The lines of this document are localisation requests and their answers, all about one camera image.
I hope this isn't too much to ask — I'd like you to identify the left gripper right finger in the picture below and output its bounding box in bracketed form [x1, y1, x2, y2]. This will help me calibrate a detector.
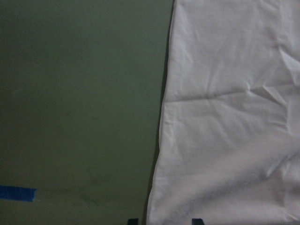
[191, 218, 203, 225]

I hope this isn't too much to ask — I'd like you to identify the pink printed t-shirt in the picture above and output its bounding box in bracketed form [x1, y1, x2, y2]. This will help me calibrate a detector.
[146, 0, 300, 225]

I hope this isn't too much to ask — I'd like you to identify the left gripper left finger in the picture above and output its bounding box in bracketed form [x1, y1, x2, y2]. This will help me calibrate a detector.
[127, 218, 139, 225]

